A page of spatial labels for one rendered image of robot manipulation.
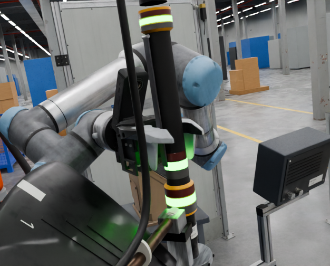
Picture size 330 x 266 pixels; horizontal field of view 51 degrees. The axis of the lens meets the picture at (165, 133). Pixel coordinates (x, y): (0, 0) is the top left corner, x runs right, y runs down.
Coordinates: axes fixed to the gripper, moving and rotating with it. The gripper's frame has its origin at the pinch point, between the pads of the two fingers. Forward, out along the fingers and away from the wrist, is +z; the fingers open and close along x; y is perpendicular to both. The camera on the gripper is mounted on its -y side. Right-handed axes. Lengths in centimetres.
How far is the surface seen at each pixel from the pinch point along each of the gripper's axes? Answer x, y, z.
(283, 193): -60, 37, -35
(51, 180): 16.2, 3.6, -7.1
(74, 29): -51, -38, -181
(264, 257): -52, 58, -39
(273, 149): -58, 22, -37
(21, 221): 21.4, 5.0, 0.2
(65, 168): 13.1, 3.6, -11.3
